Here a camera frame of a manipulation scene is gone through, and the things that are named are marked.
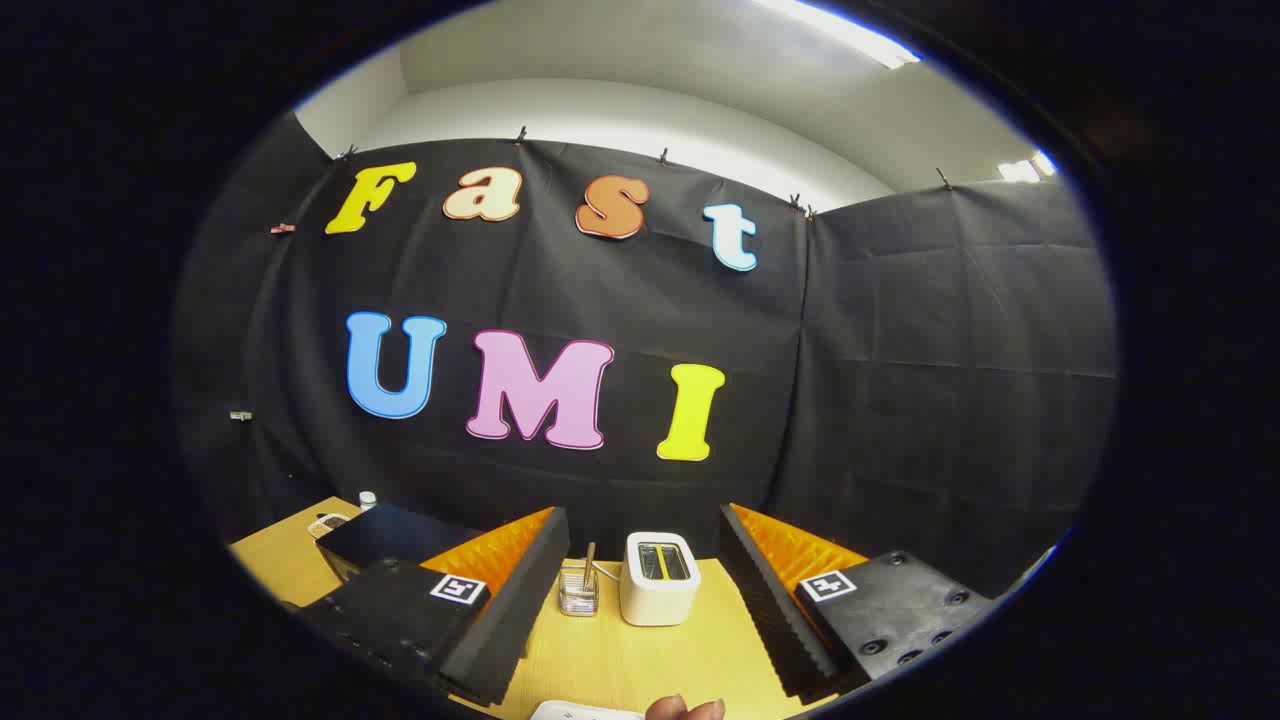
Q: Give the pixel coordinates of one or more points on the wooden stick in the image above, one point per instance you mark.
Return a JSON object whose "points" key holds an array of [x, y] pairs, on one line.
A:
{"points": [[590, 560]]}

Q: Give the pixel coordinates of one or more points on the clear glass cup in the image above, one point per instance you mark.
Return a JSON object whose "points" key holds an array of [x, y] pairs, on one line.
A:
{"points": [[578, 600]]}

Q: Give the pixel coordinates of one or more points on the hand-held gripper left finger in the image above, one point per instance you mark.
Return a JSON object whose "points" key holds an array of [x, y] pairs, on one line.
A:
{"points": [[520, 600]]}

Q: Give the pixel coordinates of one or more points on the white pop-up toaster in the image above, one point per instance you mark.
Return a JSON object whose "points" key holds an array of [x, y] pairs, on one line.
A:
{"points": [[655, 600]]}

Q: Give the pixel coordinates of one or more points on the small white snack tray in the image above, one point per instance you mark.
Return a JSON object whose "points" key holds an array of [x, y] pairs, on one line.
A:
{"points": [[327, 525]]}

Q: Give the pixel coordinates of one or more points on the white cherry print plate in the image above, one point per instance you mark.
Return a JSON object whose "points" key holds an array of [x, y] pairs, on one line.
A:
{"points": [[585, 713]]}

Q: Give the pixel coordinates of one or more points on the long ceiling light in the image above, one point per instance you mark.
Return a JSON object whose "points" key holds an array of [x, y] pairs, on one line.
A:
{"points": [[850, 35]]}

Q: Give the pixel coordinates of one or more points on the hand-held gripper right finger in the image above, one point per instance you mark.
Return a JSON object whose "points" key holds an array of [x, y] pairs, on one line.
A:
{"points": [[765, 600]]}

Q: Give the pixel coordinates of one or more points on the small ceiling light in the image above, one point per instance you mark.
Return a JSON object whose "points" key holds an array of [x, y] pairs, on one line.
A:
{"points": [[1025, 168]]}

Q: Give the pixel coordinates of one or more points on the black toaster oven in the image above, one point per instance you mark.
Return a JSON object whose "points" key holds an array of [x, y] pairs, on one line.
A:
{"points": [[390, 535]]}

